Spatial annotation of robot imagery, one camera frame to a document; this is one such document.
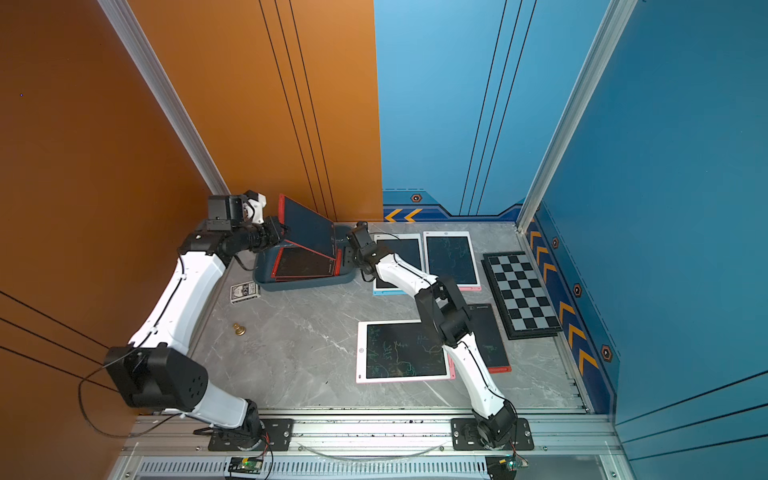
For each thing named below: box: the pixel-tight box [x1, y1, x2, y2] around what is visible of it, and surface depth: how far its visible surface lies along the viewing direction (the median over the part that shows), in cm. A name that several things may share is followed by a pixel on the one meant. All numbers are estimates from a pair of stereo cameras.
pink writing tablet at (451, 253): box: [422, 231, 482, 292], surface depth 114 cm
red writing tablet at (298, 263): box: [271, 247, 342, 282], surface depth 107 cm
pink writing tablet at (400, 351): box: [355, 320, 457, 384], surface depth 87 cm
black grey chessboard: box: [481, 251, 563, 340], surface depth 96 cm
